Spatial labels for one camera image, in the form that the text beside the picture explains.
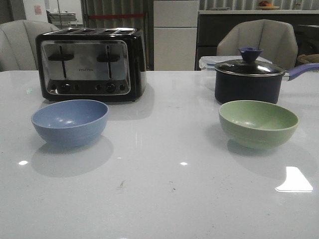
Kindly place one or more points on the glass pot lid blue knob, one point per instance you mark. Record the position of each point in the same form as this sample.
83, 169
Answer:
248, 65

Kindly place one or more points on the white cabinet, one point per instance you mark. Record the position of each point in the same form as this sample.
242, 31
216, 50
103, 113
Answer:
175, 32

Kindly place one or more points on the black chrome four-slot toaster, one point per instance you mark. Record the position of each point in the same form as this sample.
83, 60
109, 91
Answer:
104, 64

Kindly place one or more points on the woven basket at right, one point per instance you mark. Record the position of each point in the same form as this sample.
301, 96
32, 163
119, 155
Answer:
307, 59

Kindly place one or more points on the blue bowl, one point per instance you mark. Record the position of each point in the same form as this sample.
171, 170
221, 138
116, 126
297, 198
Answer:
71, 123

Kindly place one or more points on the green bowl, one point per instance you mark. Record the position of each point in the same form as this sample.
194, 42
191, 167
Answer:
257, 124

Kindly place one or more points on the dark counter unit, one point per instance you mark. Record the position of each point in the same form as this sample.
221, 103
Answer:
214, 25

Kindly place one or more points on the grey chair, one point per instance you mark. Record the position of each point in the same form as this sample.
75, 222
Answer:
18, 45
276, 38

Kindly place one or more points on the grey chair on left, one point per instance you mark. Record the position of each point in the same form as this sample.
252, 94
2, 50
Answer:
18, 45

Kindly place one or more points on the clear plastic food container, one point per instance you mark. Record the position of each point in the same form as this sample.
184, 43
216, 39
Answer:
208, 62

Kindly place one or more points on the dark blue saucepan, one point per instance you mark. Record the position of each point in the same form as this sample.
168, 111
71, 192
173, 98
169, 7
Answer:
266, 88

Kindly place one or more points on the fruit bowl on counter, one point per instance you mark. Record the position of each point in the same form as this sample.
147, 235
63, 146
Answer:
266, 5

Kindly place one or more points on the grey chair on right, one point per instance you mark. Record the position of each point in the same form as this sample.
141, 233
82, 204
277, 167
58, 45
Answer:
276, 38

